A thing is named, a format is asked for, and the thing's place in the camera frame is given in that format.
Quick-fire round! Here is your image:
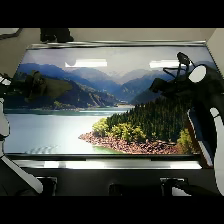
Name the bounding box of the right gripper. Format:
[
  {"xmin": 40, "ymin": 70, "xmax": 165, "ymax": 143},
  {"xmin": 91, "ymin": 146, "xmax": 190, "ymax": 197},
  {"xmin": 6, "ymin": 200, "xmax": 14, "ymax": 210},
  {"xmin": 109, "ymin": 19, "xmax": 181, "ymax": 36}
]
[{"xmin": 148, "ymin": 77, "xmax": 177, "ymax": 97}]

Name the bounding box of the black garment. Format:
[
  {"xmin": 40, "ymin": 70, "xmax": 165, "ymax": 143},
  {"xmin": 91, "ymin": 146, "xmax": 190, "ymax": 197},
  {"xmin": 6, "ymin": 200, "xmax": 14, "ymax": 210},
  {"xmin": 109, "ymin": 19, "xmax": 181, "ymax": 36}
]
[{"xmin": 39, "ymin": 27, "xmax": 75, "ymax": 44}]

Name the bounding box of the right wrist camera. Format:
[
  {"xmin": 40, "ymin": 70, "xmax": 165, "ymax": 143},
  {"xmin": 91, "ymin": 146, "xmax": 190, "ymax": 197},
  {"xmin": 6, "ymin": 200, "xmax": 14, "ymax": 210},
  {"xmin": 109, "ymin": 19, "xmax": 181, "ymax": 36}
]
[{"xmin": 176, "ymin": 51, "xmax": 192, "ymax": 80}]

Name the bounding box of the silver frame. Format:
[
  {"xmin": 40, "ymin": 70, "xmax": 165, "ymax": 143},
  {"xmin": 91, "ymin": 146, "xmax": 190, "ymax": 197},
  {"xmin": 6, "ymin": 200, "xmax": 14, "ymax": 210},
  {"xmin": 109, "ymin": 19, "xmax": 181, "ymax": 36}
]
[{"xmin": 9, "ymin": 39, "xmax": 214, "ymax": 197}]

